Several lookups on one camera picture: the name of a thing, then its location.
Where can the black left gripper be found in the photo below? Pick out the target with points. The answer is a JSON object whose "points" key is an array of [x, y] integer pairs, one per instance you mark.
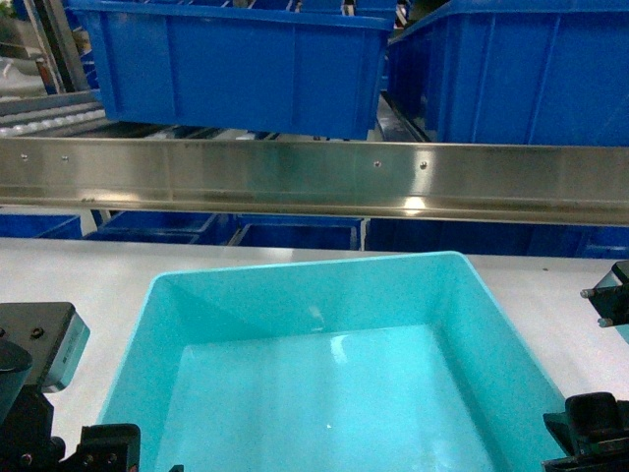
{"points": [[26, 421]]}

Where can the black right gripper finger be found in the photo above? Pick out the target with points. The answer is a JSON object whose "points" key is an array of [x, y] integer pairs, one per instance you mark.
{"points": [[592, 431]]}

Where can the turquoise plastic bin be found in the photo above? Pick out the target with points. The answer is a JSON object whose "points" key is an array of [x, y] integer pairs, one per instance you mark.
{"points": [[403, 363]]}

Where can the blue bin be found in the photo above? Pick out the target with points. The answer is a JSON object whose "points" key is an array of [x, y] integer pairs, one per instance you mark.
{"points": [[516, 72], [498, 239], [261, 69], [298, 232], [187, 228], [41, 226]]}

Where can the blue bin lower far left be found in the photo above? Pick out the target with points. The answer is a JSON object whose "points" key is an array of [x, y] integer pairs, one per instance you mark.
{"points": [[41, 226]]}

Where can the blue bin lower right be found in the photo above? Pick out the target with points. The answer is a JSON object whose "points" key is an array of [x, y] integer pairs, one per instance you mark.
{"points": [[498, 239]]}

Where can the blue bin lower middle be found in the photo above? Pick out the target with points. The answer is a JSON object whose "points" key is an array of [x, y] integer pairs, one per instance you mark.
{"points": [[298, 232]]}

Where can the roller conveyor track left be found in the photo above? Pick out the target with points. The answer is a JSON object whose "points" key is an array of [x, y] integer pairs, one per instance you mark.
{"points": [[27, 116]]}

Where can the blue bin upper right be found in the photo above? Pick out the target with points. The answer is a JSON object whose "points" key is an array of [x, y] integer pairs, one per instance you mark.
{"points": [[516, 72]]}

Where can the blue bin upper left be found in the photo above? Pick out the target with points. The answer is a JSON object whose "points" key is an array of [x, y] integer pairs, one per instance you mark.
{"points": [[261, 69]]}

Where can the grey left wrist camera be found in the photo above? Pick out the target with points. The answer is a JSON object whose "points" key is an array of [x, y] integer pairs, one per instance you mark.
{"points": [[53, 334]]}

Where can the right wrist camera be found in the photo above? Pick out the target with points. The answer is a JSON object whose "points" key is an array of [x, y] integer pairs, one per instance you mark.
{"points": [[609, 298]]}

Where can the stainless steel shelf rail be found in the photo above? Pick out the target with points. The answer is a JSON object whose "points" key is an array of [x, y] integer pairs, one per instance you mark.
{"points": [[555, 185]]}

